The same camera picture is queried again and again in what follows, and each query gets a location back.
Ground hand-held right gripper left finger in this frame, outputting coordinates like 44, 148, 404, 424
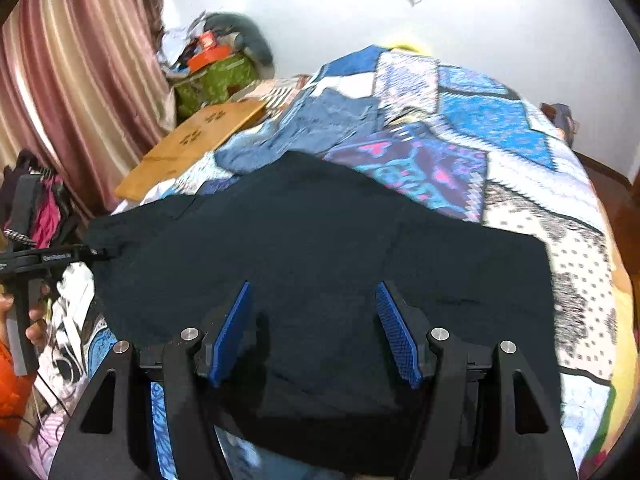
47, 280, 253, 480

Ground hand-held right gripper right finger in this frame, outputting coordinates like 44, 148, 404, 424
375, 280, 581, 480

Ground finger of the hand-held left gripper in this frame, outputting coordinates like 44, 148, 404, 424
72, 244, 117, 264

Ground black pants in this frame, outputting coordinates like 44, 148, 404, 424
82, 150, 564, 478

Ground person's left hand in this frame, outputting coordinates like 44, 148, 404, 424
0, 284, 52, 347

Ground dark hanging clothes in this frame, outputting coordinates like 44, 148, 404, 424
0, 149, 84, 252

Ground wooden lap desk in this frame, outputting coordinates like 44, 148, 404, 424
114, 98, 267, 204

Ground striped pink curtain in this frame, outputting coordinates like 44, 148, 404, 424
0, 0, 177, 223

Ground patchwork printed blanket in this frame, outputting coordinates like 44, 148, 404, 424
30, 45, 639, 480

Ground green storage box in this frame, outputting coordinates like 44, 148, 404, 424
173, 52, 259, 122

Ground pile of light clothes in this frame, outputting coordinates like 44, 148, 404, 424
157, 10, 211, 79

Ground blue jeans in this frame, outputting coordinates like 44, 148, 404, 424
215, 87, 387, 177

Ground orange box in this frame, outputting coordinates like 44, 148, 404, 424
187, 45, 232, 74

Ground grey bag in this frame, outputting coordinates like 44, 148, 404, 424
542, 102, 577, 142

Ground grey plush pillow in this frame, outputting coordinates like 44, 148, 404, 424
205, 10, 275, 66

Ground yellow foam tube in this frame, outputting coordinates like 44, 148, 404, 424
384, 35, 432, 54

